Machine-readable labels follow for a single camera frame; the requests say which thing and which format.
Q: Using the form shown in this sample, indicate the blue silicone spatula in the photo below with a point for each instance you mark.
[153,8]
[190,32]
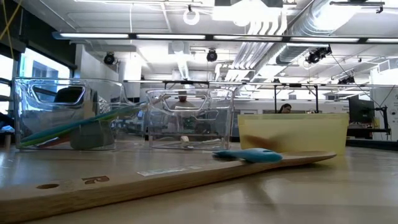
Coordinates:
[62,127]
[255,154]

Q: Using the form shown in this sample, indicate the red silicone spatula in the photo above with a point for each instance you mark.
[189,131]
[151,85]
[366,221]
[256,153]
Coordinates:
[53,143]

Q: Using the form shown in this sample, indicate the person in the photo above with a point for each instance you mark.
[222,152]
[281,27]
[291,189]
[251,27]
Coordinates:
[285,108]
[182,99]

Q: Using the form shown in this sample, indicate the clear plastic bin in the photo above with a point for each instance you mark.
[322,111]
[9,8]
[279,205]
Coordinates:
[224,130]
[25,124]

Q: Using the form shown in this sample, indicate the black ceiling spotlight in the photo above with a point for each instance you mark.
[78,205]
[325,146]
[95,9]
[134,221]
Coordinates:
[109,58]
[212,55]

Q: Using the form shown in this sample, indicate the long ceiling light bar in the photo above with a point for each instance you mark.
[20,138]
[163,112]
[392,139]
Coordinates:
[171,36]

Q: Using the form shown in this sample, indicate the yellow plastic bin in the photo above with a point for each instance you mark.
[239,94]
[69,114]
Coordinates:
[311,133]

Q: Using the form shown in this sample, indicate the black spotlight cluster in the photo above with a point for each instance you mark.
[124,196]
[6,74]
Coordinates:
[318,54]

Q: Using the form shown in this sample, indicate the large window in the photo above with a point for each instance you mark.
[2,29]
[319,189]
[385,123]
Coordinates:
[43,71]

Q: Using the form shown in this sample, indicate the black computer monitor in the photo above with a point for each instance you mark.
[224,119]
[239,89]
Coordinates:
[360,110]

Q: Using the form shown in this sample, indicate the silver ventilation duct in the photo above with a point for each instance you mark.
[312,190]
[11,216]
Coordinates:
[311,21]

